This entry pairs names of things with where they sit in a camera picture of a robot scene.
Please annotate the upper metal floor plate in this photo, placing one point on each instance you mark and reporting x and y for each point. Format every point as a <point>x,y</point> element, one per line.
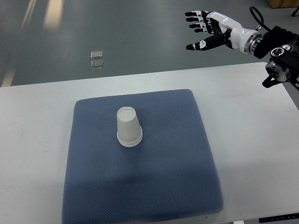
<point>96,54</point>

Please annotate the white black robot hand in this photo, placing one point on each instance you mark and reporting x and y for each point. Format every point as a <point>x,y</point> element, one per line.
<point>223,31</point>

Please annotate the black table control panel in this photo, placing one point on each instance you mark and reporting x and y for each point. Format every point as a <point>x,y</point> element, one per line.
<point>279,218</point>

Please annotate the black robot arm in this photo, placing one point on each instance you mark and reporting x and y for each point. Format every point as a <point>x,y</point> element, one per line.
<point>283,47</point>

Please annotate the black tripod leg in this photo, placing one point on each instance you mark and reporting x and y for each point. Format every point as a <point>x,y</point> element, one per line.
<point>294,12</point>

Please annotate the blue grey fabric cushion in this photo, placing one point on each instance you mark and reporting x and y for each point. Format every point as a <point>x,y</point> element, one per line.
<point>170,174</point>

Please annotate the wooden box corner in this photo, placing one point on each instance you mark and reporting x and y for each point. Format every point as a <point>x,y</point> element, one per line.
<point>283,3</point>

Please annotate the white paper cup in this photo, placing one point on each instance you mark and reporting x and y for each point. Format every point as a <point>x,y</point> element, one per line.
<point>128,127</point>
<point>130,144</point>

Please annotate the white paper cup on cushion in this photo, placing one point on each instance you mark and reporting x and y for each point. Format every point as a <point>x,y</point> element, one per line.
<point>130,144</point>

